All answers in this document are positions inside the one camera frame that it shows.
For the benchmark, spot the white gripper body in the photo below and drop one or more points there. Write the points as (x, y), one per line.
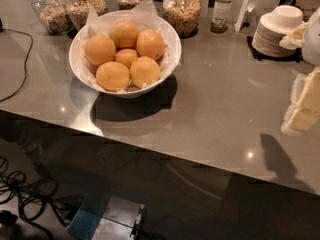
(312, 42)

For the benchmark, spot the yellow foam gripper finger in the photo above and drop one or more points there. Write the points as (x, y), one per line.
(304, 109)
(294, 39)

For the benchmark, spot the white ceramic bowl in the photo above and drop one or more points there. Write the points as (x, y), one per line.
(80, 69)

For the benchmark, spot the black tray under plates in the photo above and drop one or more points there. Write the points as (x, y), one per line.
(296, 56)

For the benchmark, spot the stack of white plates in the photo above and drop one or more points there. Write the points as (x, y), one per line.
(266, 39)

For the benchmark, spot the white stand leg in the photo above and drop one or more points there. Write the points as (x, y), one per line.
(241, 17)

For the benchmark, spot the clear glass bottle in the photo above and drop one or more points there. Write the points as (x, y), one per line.
(220, 14)

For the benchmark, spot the glass cereal jar, right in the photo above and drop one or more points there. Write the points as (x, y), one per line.
(182, 15)

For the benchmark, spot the glass cereal jar, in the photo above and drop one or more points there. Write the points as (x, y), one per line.
(182, 15)
(53, 15)
(78, 10)

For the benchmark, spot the small orange, centre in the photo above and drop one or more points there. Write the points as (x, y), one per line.
(126, 57)

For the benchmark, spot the orange, back top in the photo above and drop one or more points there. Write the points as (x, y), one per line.
(124, 34)

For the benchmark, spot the blue grey floor pedal box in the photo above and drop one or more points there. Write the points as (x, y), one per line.
(106, 218)

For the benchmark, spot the glass cereal jar, far left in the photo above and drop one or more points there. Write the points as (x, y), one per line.
(53, 15)

